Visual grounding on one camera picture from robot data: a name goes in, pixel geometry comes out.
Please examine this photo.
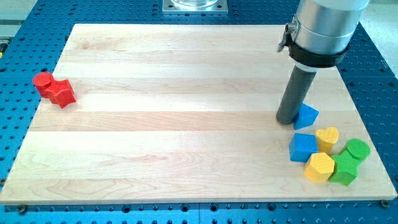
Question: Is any blue triangular block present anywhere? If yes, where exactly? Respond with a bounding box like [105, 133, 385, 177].
[294, 103, 319, 130]

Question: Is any red cylinder block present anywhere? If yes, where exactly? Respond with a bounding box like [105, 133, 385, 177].
[32, 72, 54, 98]

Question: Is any green cylinder block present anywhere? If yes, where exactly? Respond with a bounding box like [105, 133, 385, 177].
[345, 138, 371, 161]

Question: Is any yellow hexagon block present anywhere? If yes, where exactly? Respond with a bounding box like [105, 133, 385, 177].
[303, 152, 335, 183]

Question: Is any green star block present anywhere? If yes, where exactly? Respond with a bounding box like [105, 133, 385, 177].
[329, 151, 361, 186]

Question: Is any blue perforated metal table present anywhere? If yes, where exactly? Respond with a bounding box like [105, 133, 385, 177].
[1, 0, 397, 223]

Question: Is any blue cube block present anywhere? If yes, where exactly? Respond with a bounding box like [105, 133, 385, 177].
[289, 133, 318, 163]

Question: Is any yellow heart block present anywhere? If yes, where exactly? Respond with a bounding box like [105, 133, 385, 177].
[315, 127, 339, 154]

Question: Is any light wooden board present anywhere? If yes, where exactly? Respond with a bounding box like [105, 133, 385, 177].
[1, 24, 397, 205]

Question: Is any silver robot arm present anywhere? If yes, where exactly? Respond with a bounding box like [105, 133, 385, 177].
[277, 0, 369, 72]

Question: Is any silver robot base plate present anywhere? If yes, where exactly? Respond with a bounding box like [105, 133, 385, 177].
[162, 0, 228, 14]

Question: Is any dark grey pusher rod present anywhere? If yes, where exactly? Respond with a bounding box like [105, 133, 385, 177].
[276, 64, 318, 125]

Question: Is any red star block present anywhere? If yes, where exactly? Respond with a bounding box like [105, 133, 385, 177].
[44, 80, 76, 108]

